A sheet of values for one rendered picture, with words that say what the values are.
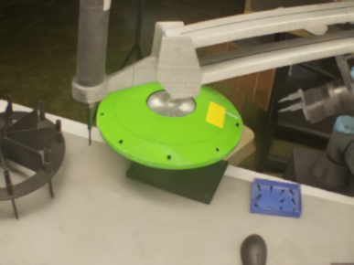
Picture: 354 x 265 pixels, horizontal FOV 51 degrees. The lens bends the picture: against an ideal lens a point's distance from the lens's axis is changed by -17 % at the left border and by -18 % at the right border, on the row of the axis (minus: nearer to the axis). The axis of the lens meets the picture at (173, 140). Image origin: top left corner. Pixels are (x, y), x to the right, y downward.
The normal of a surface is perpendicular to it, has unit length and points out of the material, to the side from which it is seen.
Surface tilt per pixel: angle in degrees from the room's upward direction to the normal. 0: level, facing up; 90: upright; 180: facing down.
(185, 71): 90
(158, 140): 20
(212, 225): 0
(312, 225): 0
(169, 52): 90
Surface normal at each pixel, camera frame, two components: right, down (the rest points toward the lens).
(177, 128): 0.12, -0.65
